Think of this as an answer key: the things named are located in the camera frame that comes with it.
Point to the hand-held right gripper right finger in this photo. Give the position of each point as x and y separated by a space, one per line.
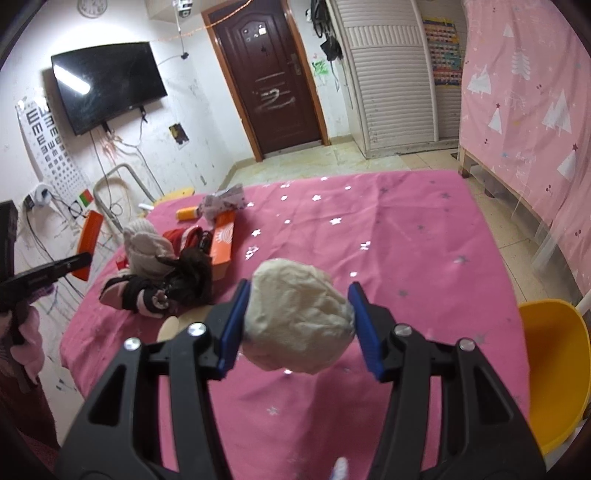
367 332

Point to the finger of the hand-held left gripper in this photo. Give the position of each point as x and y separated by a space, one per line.
60 270

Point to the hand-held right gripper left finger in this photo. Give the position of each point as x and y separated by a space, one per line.
232 328

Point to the cream oval plastic lid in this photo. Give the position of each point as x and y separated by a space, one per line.
169 330

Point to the yellow plastic bin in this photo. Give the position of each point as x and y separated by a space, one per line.
556 369

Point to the person's left forearm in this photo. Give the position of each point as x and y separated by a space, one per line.
23 415

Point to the person's left hand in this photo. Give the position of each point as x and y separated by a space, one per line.
25 341

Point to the flat orange packet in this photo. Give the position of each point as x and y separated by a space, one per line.
90 244

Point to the white plug adapter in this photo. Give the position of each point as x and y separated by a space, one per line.
41 194

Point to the dark brown furry item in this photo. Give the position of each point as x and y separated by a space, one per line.
194 274

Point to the pink and black slipper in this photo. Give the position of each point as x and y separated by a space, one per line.
131 295

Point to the beige knit hat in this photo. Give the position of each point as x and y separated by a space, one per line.
144 251

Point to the orange cardboard box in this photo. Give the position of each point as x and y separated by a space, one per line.
224 242

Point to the eye test chart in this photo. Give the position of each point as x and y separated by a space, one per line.
51 147

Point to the pink star-print bed sheet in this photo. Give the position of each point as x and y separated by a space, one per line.
392 240

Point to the red cloth item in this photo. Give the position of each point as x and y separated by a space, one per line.
184 237

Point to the orange bottle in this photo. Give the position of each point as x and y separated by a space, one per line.
187 214

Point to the crumpled printed paper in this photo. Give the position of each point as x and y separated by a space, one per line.
224 203

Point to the yellow board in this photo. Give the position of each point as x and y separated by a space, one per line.
174 194

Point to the dark brown door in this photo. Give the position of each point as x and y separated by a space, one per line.
265 78

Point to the white louvered wardrobe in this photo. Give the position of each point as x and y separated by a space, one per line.
392 74

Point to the pink tree-print curtain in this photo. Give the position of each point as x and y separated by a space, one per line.
526 106

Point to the black hanging bag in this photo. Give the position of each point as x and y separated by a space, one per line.
330 48

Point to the metal chair frame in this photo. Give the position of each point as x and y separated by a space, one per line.
122 189

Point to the black wall television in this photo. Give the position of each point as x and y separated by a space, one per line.
108 85

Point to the small framed wall picture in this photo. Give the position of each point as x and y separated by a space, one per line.
179 134

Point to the wooden bed frame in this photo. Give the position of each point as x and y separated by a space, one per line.
489 180

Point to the round wall clock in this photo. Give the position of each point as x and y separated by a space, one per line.
92 7

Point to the white security camera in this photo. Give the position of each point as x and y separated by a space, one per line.
183 9

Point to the colourful grid wall poster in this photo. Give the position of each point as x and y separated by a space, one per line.
443 50

